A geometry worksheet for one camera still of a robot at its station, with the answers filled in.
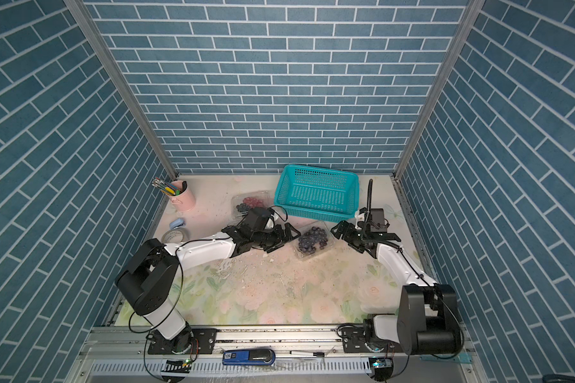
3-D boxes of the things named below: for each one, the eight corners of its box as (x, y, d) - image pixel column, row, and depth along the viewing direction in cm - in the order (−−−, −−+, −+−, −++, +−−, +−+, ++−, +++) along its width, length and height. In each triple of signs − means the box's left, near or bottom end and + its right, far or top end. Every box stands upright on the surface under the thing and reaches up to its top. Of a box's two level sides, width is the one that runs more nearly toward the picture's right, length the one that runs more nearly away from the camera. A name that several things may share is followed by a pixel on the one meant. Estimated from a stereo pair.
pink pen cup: (175, 213, 108) (163, 195, 98) (182, 196, 114) (171, 178, 105) (192, 213, 108) (182, 195, 98) (198, 196, 114) (189, 178, 105)
